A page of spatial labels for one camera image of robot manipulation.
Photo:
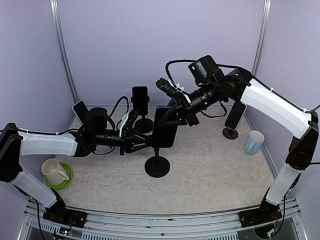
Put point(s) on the green saucer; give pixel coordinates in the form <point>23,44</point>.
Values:
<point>66,175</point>

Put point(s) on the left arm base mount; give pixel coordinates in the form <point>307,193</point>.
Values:
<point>58,213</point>

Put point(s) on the right aluminium frame post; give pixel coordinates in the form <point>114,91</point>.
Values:
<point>262,36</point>

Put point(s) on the folding plate phone stand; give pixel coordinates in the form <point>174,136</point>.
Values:
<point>230,134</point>

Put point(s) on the black smartphone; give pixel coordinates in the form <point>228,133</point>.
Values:
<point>162,137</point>
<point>140,99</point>
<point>235,115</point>
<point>80,109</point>

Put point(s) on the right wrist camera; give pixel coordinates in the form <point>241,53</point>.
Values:
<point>174,93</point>

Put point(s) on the black pole phone stand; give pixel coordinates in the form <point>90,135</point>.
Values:
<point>157,166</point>
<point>144,125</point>

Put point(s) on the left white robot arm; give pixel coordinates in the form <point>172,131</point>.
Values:
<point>97,129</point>

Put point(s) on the front aluminium rail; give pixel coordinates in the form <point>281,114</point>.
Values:
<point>221,225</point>

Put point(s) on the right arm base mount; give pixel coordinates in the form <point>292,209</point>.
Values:
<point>266,212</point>

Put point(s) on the light blue mug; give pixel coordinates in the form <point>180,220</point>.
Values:
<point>253,143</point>

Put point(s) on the cream ribbed mug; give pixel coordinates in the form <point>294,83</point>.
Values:
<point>49,167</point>

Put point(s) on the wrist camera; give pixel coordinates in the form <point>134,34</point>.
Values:
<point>174,93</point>
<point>127,121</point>

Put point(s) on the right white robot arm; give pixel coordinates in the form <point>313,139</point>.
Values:
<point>244,88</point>

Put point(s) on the left aluminium frame post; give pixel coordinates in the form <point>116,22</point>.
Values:
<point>54,6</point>

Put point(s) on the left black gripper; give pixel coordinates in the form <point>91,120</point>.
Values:
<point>128,138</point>

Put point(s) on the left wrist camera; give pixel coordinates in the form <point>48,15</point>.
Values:
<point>127,121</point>

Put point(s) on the aluminium frame post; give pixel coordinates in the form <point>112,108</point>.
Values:
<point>54,6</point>
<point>262,36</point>

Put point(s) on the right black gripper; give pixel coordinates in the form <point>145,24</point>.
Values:
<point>181,117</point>

